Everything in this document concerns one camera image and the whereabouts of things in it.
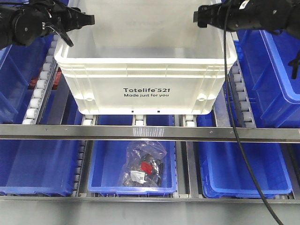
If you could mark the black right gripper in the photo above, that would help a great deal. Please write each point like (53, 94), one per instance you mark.
(229, 16)

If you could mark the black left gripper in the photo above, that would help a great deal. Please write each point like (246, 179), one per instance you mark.
(61, 18)

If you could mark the white plastic tote box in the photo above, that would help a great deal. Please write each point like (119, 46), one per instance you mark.
(145, 57)

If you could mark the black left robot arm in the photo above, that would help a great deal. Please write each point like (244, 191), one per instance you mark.
(21, 23)

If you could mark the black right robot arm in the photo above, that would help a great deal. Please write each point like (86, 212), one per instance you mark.
(273, 15)

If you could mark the white roller track left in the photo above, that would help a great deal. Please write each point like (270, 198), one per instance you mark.
(43, 87)

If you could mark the white roller track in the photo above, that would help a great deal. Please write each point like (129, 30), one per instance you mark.
(43, 87)
(242, 106)

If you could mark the blue bin upper right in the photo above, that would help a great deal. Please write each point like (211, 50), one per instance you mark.
(264, 60)

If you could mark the blue bin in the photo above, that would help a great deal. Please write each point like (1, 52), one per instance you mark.
(264, 60)
(38, 167)
(224, 172)
(18, 65)
(108, 158)

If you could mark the blue bin upper left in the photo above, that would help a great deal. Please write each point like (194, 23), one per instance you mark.
(18, 65)

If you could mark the white roller track right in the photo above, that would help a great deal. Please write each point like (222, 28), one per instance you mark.
(242, 106)

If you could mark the blue bin lower middle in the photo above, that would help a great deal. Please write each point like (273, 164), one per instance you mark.
(108, 158)

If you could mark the blue bin lower left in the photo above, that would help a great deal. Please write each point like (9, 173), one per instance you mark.
(38, 167)

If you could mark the clear bag of parts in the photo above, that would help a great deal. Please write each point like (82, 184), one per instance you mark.
(144, 164)

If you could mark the blue bin lower right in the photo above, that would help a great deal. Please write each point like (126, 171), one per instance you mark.
(224, 172)

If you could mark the metal upper shelf rail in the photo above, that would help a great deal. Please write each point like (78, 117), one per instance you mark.
(193, 134)

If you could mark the metal shelf rail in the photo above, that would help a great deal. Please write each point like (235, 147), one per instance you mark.
(193, 134)
(127, 199)

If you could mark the metal lower shelf rail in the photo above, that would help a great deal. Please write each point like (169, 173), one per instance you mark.
(127, 199)

